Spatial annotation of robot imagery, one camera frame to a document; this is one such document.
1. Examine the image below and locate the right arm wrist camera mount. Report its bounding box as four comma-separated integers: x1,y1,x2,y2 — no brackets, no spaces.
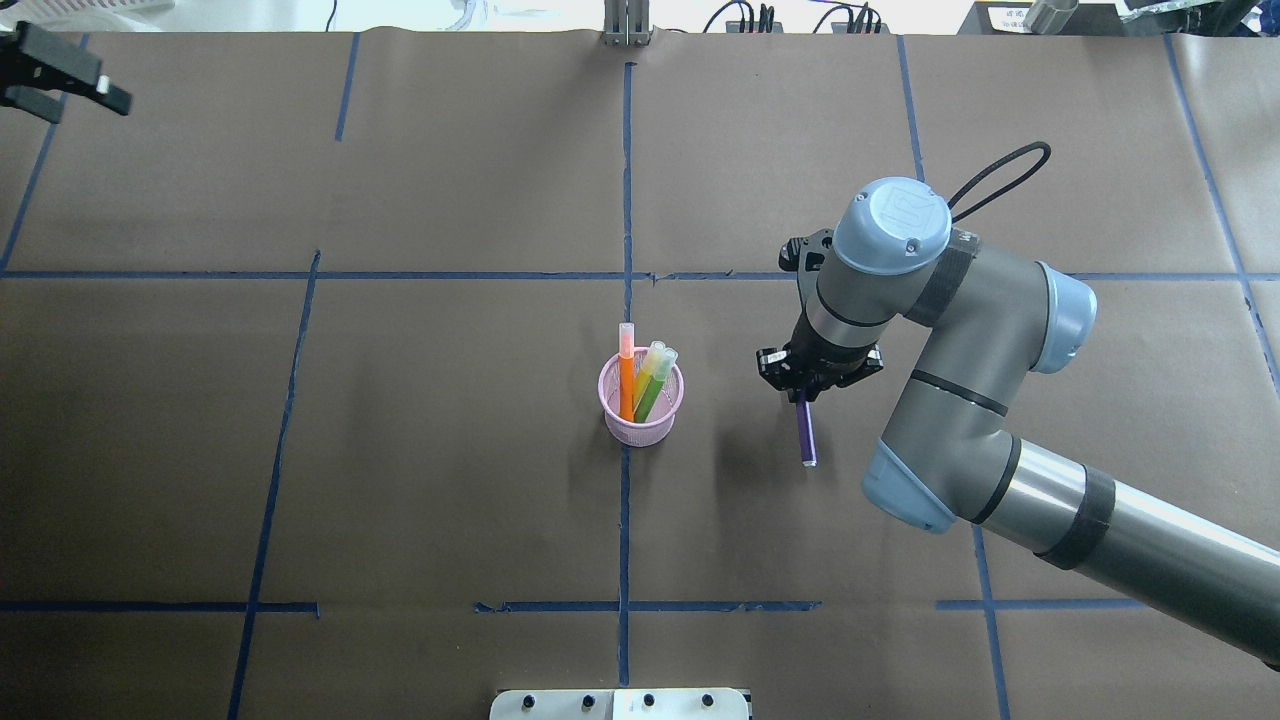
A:
777,228,835,306

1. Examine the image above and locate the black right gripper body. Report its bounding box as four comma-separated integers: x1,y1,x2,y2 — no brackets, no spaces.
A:
755,345,884,404

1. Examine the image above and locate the left power strip with plugs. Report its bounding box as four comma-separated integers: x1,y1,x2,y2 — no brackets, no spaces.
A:
701,1,785,35

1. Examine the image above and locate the green highlighter pen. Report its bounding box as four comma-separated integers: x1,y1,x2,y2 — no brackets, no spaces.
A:
635,347,678,424

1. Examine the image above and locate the power strip with plugs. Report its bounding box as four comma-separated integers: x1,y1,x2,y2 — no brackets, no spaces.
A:
812,1,888,35
701,1,785,35

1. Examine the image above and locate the aluminium frame post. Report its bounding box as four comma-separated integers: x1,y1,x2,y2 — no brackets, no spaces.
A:
602,0,653,47

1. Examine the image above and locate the purple highlighter pen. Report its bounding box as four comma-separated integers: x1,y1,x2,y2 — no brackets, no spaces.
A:
794,392,818,468

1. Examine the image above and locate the orange highlighter pen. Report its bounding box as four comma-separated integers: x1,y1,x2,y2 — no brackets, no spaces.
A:
617,322,635,423

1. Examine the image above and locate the black box on desk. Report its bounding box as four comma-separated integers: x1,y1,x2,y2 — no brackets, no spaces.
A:
956,1,1178,37

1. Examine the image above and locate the yellow highlighter pen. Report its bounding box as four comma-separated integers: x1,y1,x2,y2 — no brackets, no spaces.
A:
632,340,667,418

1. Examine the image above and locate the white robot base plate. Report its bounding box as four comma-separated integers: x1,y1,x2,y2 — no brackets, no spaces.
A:
489,687,754,719

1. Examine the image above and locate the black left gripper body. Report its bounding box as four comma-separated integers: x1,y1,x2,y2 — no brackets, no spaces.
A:
1,20,105,124

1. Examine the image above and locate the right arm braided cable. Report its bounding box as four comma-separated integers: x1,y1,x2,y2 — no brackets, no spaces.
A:
945,141,1053,223

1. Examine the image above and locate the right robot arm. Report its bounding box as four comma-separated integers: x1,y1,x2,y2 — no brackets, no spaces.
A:
756,176,1279,667

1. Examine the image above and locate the right power strip with plugs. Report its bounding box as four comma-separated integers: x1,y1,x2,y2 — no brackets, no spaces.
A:
812,1,888,35

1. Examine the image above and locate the steel cup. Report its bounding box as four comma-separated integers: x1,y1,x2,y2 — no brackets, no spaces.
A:
1021,0,1080,36

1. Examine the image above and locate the pink mesh pen holder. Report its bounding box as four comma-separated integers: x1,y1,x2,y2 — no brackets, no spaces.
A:
596,354,685,448

